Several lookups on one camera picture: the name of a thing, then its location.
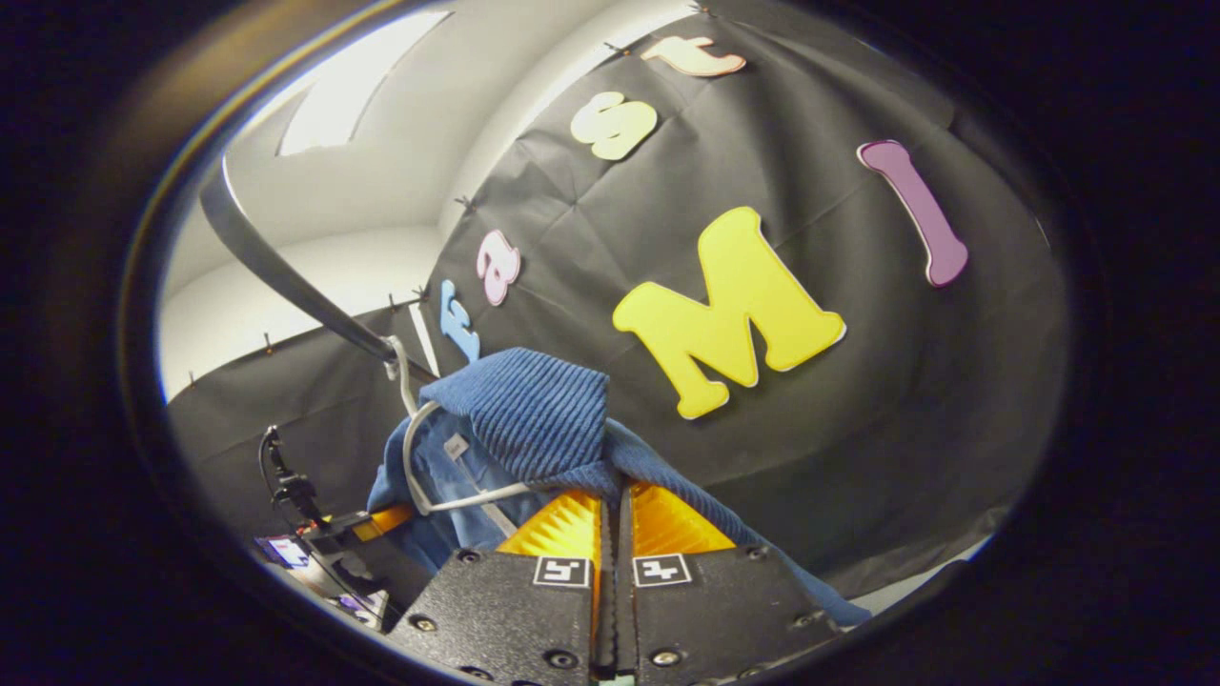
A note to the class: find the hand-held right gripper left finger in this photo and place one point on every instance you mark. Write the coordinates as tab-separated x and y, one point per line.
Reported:
505	610

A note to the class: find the white hanger holding jacket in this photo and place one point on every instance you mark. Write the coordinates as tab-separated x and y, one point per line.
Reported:
477	499

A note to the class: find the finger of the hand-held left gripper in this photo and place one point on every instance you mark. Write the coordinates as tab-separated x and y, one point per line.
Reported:
386	521

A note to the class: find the black backdrop cloth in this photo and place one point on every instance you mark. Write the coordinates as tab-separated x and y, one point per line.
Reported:
858	381

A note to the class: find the black clothes rack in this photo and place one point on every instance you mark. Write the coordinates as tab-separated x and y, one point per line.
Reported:
286	276

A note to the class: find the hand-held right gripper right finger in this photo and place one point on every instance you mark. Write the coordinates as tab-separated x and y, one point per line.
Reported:
715	610

